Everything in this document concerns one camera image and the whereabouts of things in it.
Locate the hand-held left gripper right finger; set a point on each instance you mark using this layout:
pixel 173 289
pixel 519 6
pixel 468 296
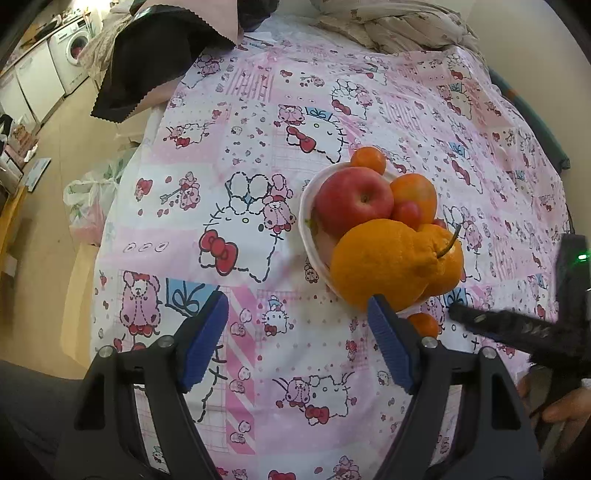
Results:
pixel 390 341

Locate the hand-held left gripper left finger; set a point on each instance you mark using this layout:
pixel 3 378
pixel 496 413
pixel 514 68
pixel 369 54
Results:
pixel 205 341

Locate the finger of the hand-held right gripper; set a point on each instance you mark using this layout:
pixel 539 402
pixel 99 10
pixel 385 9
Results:
pixel 498 325

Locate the small mandarin orange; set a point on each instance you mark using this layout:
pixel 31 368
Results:
pixel 368 159
pixel 422 324

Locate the bumpy orange with stem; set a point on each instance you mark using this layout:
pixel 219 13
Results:
pixel 378 263

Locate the red cherry tomato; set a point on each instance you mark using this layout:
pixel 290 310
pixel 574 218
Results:
pixel 406 214
pixel 439 223

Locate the pink ceramic bowl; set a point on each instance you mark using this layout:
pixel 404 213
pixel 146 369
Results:
pixel 308 240

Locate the red apple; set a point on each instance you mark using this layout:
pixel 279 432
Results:
pixel 351 198

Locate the medium smooth orange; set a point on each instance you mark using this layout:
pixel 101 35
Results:
pixel 415 189

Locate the person's right hand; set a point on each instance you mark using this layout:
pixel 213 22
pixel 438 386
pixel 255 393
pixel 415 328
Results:
pixel 570 406

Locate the green grape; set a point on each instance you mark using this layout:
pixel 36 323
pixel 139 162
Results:
pixel 310 225

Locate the pink cartoon printed blanket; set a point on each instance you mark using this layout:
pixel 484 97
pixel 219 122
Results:
pixel 258 184

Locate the white plastic bag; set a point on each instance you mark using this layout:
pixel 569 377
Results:
pixel 92 198

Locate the dark cloth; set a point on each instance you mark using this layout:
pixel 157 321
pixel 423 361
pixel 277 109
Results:
pixel 32 415

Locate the wooden shelf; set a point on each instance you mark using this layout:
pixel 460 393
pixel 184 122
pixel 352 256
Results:
pixel 11 249

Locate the flat box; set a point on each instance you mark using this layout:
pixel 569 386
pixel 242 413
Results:
pixel 38 174

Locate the black cloth with pink lining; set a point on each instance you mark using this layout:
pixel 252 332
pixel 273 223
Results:
pixel 152 60

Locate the white cabinet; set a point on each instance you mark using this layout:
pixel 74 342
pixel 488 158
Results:
pixel 27 87

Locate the white washing machine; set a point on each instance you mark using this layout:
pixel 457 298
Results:
pixel 71 50

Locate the crumpled floral blanket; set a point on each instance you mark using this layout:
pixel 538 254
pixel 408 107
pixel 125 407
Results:
pixel 397 21

